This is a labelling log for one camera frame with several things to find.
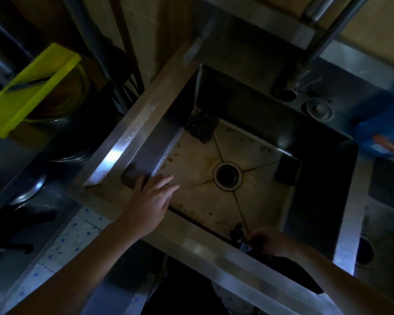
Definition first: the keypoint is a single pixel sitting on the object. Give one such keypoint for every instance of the person's right hand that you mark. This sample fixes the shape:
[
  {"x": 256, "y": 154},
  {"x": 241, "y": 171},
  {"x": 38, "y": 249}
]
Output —
[{"x": 272, "y": 241}]

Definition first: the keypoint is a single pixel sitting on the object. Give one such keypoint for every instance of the person's left hand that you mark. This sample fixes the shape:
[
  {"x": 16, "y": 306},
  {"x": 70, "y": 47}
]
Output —
[{"x": 147, "y": 208}]

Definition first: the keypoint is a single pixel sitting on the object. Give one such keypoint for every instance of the person's right fingers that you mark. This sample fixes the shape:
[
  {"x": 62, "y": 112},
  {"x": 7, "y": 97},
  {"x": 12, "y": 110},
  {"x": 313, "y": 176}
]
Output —
[{"x": 257, "y": 239}]

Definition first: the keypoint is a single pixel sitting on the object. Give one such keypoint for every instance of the person's left fingers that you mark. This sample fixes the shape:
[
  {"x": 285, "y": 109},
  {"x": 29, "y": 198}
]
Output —
[{"x": 162, "y": 186}]

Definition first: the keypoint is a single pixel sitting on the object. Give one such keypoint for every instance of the small dark bottle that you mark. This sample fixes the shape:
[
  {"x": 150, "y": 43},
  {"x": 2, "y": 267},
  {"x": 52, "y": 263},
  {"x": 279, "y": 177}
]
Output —
[{"x": 238, "y": 234}]

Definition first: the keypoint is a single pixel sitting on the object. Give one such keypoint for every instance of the person's left forearm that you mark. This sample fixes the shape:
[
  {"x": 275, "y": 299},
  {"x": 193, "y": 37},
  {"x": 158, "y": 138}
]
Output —
[{"x": 78, "y": 268}]

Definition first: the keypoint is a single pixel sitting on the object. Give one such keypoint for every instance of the person's right forearm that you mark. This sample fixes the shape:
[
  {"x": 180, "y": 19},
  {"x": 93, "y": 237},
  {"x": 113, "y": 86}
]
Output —
[{"x": 341, "y": 285}]

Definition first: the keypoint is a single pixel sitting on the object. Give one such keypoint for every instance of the dark flat sponge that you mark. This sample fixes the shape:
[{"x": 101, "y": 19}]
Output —
[{"x": 134, "y": 175}]

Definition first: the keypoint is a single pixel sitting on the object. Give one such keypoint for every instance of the round sink drain strainer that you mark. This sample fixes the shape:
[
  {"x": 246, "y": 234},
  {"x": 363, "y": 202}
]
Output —
[{"x": 227, "y": 176}]

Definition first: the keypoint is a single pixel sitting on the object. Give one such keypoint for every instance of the dark scouring pad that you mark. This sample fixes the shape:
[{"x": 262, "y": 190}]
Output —
[{"x": 201, "y": 124}]

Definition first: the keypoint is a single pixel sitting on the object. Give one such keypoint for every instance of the black rectangular sponge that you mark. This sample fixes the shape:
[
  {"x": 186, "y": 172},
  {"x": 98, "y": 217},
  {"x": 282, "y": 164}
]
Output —
[{"x": 287, "y": 170}]

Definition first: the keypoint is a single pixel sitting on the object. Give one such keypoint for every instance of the person's black clothing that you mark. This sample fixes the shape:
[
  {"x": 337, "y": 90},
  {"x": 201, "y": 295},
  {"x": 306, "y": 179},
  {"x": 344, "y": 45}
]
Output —
[{"x": 184, "y": 291}]

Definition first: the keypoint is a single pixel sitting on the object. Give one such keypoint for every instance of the stainless steel sink basin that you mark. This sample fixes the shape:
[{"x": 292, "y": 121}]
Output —
[{"x": 249, "y": 137}]

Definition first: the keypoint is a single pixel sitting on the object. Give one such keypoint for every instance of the steel pot lid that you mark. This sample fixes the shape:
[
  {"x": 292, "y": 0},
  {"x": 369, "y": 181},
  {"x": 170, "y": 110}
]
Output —
[{"x": 29, "y": 190}]

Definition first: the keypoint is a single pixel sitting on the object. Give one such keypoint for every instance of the round steel sink plug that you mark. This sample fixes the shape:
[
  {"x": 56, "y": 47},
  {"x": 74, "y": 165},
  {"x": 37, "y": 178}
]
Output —
[{"x": 319, "y": 108}]

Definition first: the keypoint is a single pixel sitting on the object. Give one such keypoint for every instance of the black stove grate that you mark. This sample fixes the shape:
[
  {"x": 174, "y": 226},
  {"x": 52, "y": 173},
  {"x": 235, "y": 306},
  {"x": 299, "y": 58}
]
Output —
[{"x": 16, "y": 229}]

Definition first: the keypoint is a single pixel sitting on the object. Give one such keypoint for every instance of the yellow cutting board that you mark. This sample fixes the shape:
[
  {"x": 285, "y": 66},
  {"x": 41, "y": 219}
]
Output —
[{"x": 29, "y": 91}]

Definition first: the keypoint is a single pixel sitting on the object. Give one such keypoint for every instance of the dark kitchen knife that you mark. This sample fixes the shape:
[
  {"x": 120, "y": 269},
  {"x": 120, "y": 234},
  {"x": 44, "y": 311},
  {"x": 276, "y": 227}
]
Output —
[{"x": 29, "y": 83}]

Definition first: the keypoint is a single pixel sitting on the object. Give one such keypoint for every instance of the blue detergent packet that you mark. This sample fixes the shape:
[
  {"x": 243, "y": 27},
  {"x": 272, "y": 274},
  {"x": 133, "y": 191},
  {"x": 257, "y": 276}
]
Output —
[{"x": 385, "y": 127}]

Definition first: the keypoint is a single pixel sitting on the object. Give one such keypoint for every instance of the steel faucet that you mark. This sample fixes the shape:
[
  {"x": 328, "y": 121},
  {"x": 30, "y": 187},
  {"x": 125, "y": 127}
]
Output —
[{"x": 318, "y": 45}]

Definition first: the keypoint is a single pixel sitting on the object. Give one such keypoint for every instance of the steel rack frame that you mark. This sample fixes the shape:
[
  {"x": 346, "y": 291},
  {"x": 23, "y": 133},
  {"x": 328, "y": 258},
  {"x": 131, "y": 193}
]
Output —
[{"x": 101, "y": 55}]

